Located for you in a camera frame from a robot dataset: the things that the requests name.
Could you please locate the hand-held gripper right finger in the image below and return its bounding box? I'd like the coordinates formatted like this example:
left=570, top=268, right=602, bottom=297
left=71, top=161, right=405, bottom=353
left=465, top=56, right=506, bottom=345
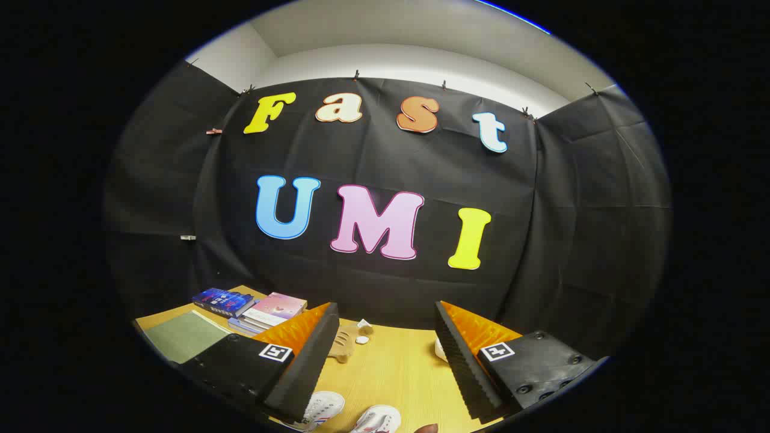
left=434, top=300, right=609, bottom=424

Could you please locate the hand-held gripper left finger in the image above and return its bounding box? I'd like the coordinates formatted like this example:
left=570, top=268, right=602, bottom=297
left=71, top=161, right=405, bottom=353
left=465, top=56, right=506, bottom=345
left=179, top=302, right=341, bottom=423

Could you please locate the white striped canvas shoe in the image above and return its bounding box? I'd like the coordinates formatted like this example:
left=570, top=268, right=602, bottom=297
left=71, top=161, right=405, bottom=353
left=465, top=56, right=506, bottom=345
left=288, top=391, right=346, bottom=432
left=351, top=405, right=402, bottom=433

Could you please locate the cream fabric storage box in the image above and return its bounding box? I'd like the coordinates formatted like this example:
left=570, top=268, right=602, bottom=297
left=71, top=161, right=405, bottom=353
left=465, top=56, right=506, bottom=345
left=143, top=310, right=232, bottom=365

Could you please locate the brown plush toy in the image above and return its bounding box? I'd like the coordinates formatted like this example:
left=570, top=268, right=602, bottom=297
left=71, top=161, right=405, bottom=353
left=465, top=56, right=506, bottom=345
left=328, top=319, right=375, bottom=364

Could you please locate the pink cover book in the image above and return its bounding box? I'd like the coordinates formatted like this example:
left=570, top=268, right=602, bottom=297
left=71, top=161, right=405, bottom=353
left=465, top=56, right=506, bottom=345
left=243, top=292, right=308, bottom=327

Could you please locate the light blue book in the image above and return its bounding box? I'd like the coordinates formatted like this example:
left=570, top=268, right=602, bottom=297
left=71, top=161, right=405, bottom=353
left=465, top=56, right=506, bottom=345
left=227, top=316, right=265, bottom=336

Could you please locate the dark blue book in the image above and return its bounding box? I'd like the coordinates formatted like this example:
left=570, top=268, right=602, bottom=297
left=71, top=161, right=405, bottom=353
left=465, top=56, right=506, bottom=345
left=192, top=287, right=256, bottom=318

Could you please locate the black backdrop cloth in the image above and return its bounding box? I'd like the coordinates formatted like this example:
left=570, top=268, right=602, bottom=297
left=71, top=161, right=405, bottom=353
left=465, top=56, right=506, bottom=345
left=103, top=60, right=673, bottom=361

